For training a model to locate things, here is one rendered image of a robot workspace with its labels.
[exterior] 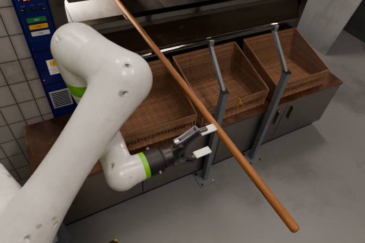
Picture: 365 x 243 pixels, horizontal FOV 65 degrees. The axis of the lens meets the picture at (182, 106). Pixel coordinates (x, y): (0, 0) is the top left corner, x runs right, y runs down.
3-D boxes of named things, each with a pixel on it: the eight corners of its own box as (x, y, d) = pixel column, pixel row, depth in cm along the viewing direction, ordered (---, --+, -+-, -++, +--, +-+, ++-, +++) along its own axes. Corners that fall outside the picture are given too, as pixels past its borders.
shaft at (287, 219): (299, 231, 89) (302, 227, 86) (291, 235, 87) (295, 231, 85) (115, -4, 190) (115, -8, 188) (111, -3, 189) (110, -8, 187)
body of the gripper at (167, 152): (156, 143, 100) (180, 134, 103) (156, 157, 106) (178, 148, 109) (165, 160, 95) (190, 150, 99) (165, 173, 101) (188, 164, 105)
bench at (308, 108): (46, 171, 227) (22, 122, 186) (279, 91, 315) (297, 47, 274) (60, 237, 193) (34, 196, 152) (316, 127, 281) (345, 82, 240)
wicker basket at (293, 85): (234, 66, 246) (241, 38, 226) (284, 52, 266) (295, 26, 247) (270, 102, 216) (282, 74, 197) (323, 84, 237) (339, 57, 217)
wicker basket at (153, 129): (94, 104, 202) (88, 74, 182) (167, 85, 222) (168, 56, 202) (114, 157, 172) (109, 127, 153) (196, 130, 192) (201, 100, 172)
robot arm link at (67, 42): (66, 51, 59) (111, 25, 66) (31, 28, 65) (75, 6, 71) (87, 108, 73) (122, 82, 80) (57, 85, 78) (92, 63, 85)
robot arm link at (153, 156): (152, 184, 98) (152, 170, 92) (139, 158, 105) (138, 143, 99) (168, 177, 101) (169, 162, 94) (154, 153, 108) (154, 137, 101)
